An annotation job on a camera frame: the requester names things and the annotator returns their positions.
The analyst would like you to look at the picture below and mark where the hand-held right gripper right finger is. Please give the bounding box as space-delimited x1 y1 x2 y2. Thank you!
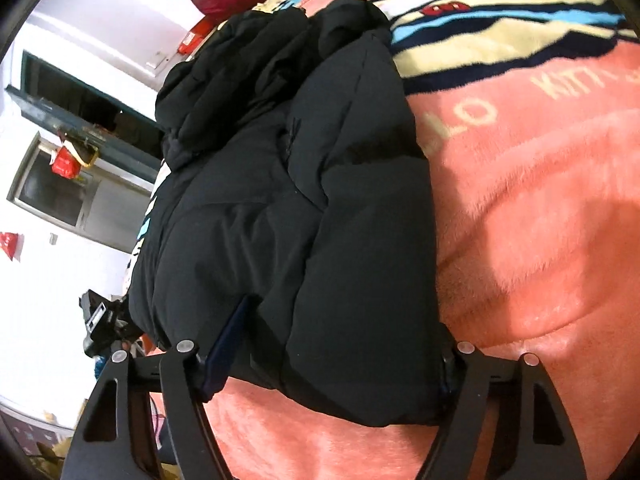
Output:
415 341 588 480

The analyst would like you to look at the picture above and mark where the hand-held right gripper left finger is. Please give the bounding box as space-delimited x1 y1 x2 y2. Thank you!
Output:
60 295 251 480

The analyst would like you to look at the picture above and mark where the black hooded puffer jacket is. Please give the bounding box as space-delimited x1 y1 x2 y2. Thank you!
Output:
127 0 448 428

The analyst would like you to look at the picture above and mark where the grey framed window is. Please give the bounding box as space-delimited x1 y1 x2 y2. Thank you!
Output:
9 131 152 257

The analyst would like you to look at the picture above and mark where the red hanging bag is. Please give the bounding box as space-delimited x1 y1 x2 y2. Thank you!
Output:
50 147 84 179

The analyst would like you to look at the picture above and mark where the yellow hanging bag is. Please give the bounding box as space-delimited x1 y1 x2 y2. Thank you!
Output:
59 131 99 167

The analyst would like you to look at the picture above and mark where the dark green door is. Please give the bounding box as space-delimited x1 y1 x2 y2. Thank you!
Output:
5 51 171 185

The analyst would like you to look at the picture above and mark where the striped cartoon printed blanket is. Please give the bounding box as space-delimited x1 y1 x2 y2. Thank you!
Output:
132 0 640 480

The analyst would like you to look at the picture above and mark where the red box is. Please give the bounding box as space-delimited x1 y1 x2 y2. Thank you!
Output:
178 16 226 56

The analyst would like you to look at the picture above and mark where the red wall decoration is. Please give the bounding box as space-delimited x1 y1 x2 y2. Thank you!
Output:
0 231 24 262

